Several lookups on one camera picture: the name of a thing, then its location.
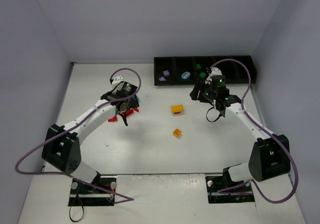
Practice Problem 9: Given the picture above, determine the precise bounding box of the green slope lego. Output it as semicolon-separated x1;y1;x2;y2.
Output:
199;72;206;79

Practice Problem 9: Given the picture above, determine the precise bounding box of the teal oval lego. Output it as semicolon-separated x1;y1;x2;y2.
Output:
181;71;191;80

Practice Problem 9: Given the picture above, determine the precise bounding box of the purple square lego brick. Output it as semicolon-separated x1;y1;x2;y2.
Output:
163;70;170;77

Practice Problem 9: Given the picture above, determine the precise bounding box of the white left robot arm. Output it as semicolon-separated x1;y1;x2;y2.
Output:
41;81;139;186

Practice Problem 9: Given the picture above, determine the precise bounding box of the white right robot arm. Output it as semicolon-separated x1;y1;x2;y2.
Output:
190;75;291;183

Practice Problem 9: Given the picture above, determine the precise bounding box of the red arch lego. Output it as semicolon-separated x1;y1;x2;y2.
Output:
108;116;118;122

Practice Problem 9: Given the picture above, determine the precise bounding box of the yellow 2x4 lego brick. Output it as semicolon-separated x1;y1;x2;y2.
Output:
171;105;184;113

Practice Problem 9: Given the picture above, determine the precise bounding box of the black container row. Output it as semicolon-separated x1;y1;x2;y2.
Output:
153;55;258;86

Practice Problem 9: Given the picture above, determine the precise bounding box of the yellow square lego brick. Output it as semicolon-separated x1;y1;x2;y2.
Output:
172;129;182;138

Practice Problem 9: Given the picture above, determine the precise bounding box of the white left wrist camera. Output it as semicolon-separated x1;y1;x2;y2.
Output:
109;75;124;86

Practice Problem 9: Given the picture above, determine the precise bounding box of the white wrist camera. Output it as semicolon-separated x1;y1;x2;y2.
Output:
206;67;222;81
109;75;124;86

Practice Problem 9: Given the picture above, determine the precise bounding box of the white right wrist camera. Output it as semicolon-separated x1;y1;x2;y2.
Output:
206;67;222;81

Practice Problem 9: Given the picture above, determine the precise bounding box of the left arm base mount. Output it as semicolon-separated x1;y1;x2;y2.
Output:
68;176;117;223

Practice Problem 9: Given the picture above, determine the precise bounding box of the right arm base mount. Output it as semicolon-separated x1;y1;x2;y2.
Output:
205;176;255;204

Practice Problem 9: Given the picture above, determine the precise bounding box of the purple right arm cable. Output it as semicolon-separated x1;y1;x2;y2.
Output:
197;58;300;205

